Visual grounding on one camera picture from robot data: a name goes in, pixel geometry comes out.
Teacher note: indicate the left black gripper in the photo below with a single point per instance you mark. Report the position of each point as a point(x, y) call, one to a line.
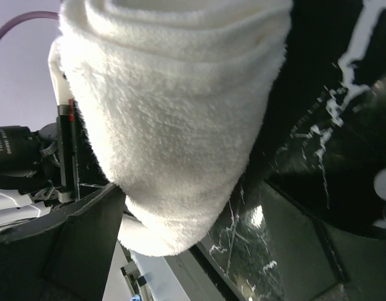
point(55, 162)

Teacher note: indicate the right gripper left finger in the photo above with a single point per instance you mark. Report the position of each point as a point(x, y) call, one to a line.
point(65, 255)

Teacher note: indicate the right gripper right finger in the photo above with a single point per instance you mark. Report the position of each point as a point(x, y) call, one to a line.
point(318, 261)

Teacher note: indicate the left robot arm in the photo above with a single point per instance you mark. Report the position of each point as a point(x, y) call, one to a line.
point(16, 208)

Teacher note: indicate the black marble pattern mat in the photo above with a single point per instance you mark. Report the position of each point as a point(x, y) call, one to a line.
point(323, 144)

